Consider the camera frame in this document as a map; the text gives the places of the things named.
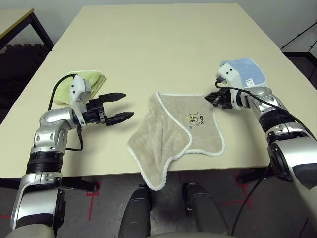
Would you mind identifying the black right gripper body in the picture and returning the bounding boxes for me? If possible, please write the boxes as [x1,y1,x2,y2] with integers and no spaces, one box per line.
[217,88,233,110]

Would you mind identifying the green folded towel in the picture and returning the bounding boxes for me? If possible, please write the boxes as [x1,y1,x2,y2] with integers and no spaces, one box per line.
[51,70,107,105]

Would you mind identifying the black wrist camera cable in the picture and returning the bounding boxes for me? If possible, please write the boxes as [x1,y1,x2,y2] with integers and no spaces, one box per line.
[214,76,317,236]
[47,74,84,151]

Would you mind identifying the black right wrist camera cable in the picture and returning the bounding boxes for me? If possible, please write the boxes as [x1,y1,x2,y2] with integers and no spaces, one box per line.
[214,76,317,236]

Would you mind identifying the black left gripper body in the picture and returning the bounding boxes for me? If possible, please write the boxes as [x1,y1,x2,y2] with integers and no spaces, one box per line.
[83,98,107,126]

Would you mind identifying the grey robot left leg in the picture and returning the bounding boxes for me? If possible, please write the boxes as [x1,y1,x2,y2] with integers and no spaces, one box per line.
[118,185,152,238]

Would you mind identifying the black foam floor mats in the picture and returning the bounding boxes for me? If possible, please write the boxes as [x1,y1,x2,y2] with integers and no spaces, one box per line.
[0,44,52,110]

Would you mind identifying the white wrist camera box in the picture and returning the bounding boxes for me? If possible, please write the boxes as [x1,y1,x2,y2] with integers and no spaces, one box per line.
[70,75,93,124]
[214,63,245,110]

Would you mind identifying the black left wrist camera cable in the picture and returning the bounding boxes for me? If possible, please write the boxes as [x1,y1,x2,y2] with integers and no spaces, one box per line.
[47,74,84,151]

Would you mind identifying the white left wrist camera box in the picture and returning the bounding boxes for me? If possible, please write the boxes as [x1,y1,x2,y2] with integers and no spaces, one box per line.
[70,75,93,124]

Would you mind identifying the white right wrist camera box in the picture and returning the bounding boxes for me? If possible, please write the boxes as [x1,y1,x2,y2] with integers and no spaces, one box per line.
[214,63,245,110]

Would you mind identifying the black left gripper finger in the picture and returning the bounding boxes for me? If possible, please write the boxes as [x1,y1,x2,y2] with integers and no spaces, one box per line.
[98,92,127,104]
[105,112,135,127]

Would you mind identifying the blue folded towel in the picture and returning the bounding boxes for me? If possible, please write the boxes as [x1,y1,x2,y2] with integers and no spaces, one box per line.
[219,57,268,88]

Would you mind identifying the beige towel with white trim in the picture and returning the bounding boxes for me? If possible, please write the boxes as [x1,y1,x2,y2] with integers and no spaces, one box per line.
[127,91,226,191]

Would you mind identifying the grey robot torso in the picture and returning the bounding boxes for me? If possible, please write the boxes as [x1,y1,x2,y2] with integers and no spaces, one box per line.
[146,230,238,238]

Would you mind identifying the wooden side table black frame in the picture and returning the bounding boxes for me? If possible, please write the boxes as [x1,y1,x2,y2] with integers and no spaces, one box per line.
[0,7,54,50]

